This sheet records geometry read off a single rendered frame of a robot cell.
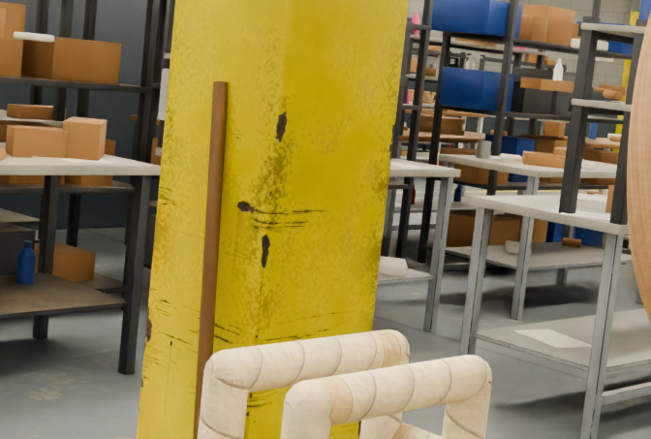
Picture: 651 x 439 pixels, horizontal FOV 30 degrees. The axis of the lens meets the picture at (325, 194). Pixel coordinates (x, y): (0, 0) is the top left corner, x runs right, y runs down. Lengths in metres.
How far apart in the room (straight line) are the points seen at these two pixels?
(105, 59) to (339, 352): 5.40
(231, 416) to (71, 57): 5.35
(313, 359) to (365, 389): 0.09
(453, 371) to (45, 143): 4.22
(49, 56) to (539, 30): 4.07
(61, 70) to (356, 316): 4.25
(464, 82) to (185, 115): 6.71
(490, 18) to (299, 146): 6.60
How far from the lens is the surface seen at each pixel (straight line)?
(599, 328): 4.93
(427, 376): 0.86
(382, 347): 0.94
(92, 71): 6.22
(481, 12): 8.44
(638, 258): 0.54
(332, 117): 1.90
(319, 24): 1.87
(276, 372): 0.86
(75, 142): 5.07
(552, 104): 9.31
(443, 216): 6.58
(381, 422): 0.97
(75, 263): 6.43
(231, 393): 0.84
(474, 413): 0.91
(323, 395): 0.79
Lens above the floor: 1.42
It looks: 6 degrees down
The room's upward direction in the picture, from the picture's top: 6 degrees clockwise
